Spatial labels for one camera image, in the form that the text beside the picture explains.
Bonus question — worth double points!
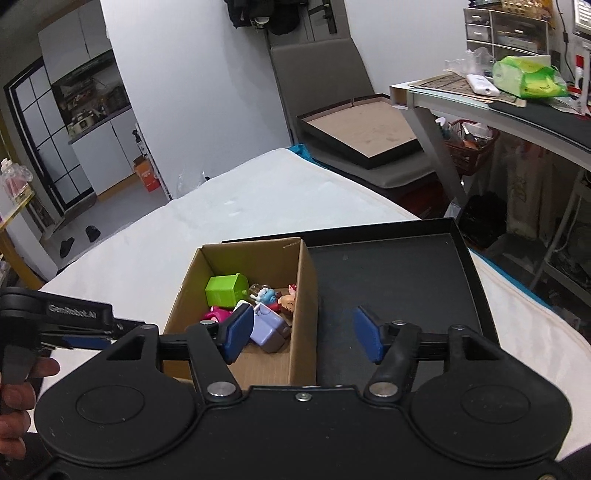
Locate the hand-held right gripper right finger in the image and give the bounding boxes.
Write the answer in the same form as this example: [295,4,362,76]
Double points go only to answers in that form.
[352,305,507,402]

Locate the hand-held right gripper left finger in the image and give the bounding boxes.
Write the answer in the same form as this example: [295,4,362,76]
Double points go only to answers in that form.
[105,305,256,403]

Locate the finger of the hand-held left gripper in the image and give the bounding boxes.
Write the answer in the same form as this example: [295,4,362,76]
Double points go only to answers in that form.
[41,318,146,352]

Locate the pink figurine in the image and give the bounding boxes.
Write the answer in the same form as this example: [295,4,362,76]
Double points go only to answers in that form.
[199,305,234,324]

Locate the purple box toy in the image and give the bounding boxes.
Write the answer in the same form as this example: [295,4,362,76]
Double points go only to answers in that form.
[249,302,291,354]

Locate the cardboard box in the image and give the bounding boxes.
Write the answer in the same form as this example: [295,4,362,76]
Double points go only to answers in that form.
[164,237,320,386]

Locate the clear dome toy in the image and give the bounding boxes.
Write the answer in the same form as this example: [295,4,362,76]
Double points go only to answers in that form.
[249,284,282,315]

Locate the pig figurine red dress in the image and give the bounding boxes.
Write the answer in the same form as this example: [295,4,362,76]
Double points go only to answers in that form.
[279,284,298,319]

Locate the black tray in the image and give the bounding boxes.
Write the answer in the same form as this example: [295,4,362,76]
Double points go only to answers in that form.
[221,218,500,386]

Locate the person's left hand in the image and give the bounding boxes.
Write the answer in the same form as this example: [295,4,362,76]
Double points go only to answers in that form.
[0,357,61,462]

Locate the green square box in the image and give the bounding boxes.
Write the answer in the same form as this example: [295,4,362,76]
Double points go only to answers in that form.
[204,273,250,309]

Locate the clear perfume bottle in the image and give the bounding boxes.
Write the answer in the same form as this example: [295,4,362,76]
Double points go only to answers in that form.
[0,158,33,195]

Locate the black framed glass door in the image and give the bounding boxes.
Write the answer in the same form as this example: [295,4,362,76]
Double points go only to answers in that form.
[4,65,95,215]

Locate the orange box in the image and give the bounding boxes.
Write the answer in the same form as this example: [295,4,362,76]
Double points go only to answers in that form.
[134,157,160,192]

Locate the white cabinet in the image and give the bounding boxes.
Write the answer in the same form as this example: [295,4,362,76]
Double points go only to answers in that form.
[37,4,148,199]

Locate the red basket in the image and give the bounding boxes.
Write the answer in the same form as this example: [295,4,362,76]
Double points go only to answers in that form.
[445,119,502,176]

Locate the grey desk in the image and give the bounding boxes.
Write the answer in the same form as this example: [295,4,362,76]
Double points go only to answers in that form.
[389,74,591,296]

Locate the grey lounge chair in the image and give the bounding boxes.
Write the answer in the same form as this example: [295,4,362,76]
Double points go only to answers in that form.
[269,37,460,217]

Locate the white remote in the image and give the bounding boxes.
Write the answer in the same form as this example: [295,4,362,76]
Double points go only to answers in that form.
[465,73,502,97]

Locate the black desk mat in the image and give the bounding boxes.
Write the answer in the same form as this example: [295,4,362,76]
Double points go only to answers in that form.
[488,99,591,151]

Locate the green tissue pack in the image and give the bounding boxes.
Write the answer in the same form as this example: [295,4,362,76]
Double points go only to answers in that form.
[492,55,570,100]

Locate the black hanging bag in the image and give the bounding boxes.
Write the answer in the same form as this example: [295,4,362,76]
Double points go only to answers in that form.
[225,0,301,35]

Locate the grey drawer organizer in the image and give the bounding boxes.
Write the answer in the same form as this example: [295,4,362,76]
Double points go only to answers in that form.
[463,7,550,52]

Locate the black picture frame brown board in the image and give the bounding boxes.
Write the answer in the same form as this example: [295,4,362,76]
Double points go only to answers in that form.
[295,93,426,171]

